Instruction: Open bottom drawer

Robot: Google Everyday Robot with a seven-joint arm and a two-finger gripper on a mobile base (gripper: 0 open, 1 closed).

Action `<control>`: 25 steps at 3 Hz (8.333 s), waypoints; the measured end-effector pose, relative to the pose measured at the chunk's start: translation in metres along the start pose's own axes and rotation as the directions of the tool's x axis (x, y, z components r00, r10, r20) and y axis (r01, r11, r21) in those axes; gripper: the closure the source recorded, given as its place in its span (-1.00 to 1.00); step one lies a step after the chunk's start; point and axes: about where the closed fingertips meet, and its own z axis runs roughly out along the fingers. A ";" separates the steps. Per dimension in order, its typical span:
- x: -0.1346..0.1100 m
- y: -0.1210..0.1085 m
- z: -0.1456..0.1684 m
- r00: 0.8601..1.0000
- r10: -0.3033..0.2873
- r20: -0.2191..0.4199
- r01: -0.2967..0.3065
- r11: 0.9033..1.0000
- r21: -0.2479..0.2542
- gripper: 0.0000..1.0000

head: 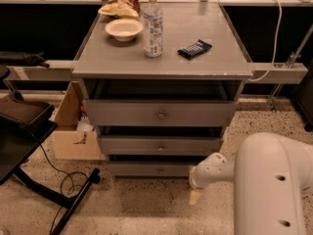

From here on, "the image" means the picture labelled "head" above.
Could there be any grey drawer cabinet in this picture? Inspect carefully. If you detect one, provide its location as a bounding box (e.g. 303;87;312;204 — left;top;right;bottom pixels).
73;2;252;165

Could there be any grey middle drawer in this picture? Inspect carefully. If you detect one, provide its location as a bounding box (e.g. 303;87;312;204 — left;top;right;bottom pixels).
98;136;223;156

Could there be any cardboard box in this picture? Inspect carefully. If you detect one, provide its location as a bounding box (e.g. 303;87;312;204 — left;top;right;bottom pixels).
51;81;105;160

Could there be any yellow chip bag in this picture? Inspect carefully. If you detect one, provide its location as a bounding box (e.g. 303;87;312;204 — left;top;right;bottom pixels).
98;2;139;19

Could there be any grey bottom drawer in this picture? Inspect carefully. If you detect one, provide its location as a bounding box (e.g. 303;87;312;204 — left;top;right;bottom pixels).
107;163;190;178

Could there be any clear plastic water bottle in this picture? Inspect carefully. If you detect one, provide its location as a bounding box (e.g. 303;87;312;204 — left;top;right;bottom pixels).
142;0;163;58

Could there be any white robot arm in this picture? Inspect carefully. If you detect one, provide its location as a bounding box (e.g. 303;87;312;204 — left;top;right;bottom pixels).
189;132;313;235

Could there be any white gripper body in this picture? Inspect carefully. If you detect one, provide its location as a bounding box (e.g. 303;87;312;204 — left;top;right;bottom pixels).
189;153;228;190

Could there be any aluminium frame rail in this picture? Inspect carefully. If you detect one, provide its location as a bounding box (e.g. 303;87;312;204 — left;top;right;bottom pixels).
8;60;308;84

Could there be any black bag on rail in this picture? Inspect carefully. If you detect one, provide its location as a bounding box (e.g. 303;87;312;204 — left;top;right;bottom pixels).
0;52;50;68

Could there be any grey top drawer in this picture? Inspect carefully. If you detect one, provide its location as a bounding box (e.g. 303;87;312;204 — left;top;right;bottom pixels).
83;100;238;127

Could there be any black floor cable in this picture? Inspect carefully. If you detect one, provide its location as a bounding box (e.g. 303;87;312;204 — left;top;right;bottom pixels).
39;144;90;234

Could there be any dark blue snack packet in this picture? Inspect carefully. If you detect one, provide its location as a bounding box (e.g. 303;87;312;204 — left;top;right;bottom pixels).
177;39;212;60

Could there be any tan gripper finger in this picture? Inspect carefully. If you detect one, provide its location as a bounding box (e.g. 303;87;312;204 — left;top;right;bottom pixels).
189;189;202;206

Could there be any white ceramic bowl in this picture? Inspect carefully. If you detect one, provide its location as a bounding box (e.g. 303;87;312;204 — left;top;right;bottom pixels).
105;19;143;42

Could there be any grey drawer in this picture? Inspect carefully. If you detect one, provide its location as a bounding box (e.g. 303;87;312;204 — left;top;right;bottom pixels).
107;163;190;178
98;136;223;156
83;100;238;127

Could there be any black stand with tray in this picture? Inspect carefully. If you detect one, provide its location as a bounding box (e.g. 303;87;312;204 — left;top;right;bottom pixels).
0;66;100;235

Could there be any white hanging cable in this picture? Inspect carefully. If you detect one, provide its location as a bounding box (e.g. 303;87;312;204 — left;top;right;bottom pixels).
246;0;283;83

